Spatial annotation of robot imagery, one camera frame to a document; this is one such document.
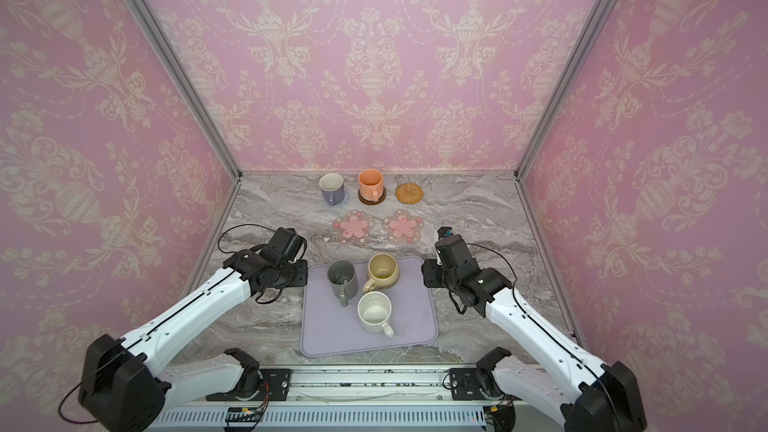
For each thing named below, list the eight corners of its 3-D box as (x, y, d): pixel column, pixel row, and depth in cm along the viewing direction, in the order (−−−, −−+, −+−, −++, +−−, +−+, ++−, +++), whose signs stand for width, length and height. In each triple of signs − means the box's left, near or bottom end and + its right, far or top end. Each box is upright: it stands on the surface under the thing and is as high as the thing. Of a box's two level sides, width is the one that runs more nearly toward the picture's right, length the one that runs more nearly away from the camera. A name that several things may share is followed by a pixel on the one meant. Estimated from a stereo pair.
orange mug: (356, 206, 113) (353, 186, 105) (364, 186, 120) (362, 166, 111) (377, 210, 112) (375, 190, 103) (384, 190, 118) (383, 170, 110)
